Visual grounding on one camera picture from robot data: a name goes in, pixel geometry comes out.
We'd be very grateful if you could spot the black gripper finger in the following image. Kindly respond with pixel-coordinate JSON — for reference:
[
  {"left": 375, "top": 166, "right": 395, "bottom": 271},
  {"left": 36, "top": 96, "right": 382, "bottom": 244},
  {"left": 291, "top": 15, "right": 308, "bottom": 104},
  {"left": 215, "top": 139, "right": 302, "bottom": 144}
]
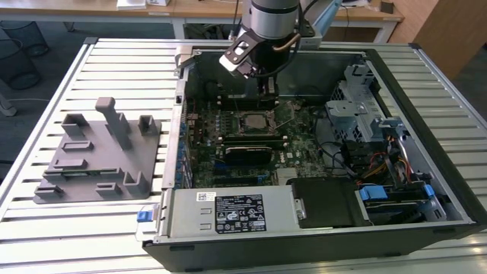
[
  {"left": 268, "top": 77, "right": 282, "bottom": 112},
  {"left": 258, "top": 79, "right": 270, "bottom": 111}
]

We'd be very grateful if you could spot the metal socket cover frame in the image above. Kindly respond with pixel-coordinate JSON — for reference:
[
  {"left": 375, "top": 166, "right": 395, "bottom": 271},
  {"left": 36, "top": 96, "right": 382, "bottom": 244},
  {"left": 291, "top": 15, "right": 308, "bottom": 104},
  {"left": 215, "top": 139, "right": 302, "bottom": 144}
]
[{"left": 274, "top": 101, "right": 300, "bottom": 128}]

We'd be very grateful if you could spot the silver-topped CPU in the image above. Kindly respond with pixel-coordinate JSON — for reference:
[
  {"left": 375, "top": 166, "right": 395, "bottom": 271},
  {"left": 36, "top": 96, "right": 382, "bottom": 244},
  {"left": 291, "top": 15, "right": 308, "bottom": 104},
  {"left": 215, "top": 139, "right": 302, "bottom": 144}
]
[{"left": 242, "top": 113, "right": 268, "bottom": 130}]

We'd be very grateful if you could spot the CPU socket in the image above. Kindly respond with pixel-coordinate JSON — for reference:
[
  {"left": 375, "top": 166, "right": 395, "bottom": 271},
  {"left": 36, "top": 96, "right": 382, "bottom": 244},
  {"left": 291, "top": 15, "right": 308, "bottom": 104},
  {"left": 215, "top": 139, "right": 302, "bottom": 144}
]
[{"left": 236, "top": 110, "right": 279, "bottom": 135}]

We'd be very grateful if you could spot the curved brass tube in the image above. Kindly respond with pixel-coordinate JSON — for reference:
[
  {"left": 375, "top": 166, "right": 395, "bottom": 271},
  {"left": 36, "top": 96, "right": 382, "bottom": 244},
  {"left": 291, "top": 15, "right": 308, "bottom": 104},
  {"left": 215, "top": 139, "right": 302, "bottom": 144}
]
[{"left": 272, "top": 33, "right": 299, "bottom": 54}]

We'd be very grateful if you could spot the green motherboard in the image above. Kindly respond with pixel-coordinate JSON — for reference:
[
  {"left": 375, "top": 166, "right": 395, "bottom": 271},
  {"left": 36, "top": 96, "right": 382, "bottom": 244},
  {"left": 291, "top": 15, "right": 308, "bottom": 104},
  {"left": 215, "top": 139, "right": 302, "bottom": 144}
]
[{"left": 182, "top": 95, "right": 336, "bottom": 190}]

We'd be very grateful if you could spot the perforated metal drive cage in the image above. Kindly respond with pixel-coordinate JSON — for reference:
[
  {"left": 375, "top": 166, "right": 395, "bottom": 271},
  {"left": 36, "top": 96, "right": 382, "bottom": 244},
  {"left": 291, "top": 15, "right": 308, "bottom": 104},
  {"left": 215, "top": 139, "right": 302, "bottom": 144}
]
[{"left": 326, "top": 64, "right": 387, "bottom": 143}]

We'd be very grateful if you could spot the silver chipset heatsink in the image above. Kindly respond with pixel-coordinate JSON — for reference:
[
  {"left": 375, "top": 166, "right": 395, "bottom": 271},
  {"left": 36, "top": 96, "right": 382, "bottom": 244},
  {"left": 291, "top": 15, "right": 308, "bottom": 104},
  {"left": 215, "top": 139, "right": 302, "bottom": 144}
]
[{"left": 275, "top": 168, "right": 300, "bottom": 183}]

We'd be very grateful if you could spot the black expansion slot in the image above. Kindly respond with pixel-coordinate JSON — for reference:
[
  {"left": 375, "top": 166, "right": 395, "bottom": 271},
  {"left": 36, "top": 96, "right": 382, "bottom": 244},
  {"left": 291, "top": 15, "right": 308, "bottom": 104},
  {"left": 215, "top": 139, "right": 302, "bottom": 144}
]
[{"left": 214, "top": 176, "right": 267, "bottom": 186}]

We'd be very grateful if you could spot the black plastic cover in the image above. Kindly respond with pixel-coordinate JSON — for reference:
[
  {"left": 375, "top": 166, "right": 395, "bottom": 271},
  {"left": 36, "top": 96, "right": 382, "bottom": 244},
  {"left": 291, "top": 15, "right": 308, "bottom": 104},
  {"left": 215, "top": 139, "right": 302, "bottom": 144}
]
[{"left": 291, "top": 176, "right": 367, "bottom": 229}]

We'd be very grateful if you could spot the grey metal retention bar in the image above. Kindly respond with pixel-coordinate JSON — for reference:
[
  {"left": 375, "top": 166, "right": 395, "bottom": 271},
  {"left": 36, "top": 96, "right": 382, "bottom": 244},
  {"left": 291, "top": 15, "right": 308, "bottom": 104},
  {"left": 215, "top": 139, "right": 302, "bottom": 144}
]
[{"left": 375, "top": 116, "right": 434, "bottom": 191}]

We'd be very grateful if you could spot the blue disk carrier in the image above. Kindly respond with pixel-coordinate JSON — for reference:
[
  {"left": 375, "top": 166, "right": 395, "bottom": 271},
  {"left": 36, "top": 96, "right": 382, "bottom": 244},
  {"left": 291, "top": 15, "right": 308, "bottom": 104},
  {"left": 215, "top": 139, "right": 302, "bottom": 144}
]
[{"left": 359, "top": 184, "right": 390, "bottom": 204}]

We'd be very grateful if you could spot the silver power supply unit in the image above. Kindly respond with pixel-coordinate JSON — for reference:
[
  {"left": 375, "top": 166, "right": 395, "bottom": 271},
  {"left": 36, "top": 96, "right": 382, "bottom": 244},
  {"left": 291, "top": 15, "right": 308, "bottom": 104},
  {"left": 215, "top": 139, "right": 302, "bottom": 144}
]
[{"left": 154, "top": 187, "right": 299, "bottom": 238}]

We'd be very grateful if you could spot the wooden cabinet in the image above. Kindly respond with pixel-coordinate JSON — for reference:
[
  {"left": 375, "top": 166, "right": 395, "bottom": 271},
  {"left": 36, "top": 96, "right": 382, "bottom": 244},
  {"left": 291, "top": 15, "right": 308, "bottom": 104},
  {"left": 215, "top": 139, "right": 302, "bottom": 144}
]
[{"left": 387, "top": 0, "right": 487, "bottom": 80}]

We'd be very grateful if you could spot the grey plastic parts rack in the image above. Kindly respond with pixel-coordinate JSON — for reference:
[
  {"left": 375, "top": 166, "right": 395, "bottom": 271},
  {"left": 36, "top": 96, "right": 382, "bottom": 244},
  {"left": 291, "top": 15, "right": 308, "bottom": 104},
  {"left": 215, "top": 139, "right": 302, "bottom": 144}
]
[{"left": 34, "top": 96, "right": 164, "bottom": 205}]

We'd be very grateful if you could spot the black disk drive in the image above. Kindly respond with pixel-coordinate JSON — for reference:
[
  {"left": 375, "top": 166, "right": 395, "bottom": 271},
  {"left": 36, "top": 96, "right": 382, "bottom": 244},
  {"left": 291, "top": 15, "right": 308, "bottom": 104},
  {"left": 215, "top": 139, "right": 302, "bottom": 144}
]
[{"left": 364, "top": 199, "right": 427, "bottom": 226}]

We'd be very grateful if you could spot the green RAM stick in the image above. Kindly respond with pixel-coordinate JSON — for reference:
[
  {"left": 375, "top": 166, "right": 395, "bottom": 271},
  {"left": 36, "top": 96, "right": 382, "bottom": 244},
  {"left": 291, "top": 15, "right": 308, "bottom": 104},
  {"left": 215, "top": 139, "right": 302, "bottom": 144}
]
[{"left": 44, "top": 168, "right": 119, "bottom": 175}]

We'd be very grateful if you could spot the black and silver PC case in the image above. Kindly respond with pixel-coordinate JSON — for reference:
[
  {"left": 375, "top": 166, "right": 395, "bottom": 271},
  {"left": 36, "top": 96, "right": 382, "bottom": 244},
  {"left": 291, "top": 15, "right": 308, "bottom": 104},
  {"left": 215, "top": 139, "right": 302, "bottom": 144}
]
[{"left": 142, "top": 47, "right": 487, "bottom": 273}]

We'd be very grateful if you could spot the black mesh waste bin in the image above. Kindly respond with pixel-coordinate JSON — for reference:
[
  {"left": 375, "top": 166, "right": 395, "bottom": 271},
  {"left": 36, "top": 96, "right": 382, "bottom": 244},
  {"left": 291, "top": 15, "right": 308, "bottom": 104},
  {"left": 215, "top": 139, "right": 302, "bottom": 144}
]
[
  {"left": 0, "top": 38, "right": 42, "bottom": 91},
  {"left": 0, "top": 21, "right": 51, "bottom": 57}
]

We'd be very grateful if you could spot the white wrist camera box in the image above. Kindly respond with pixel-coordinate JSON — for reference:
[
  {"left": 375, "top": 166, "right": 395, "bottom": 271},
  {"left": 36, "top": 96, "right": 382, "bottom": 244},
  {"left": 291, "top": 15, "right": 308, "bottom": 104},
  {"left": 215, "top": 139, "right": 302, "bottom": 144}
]
[{"left": 219, "top": 31, "right": 263, "bottom": 78}]

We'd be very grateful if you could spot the coloured power wire bundle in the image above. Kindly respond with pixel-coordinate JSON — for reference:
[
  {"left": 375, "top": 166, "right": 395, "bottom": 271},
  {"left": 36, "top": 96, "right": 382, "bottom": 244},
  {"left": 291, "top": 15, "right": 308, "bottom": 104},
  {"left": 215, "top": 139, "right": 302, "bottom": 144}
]
[{"left": 355, "top": 134, "right": 418, "bottom": 185}]

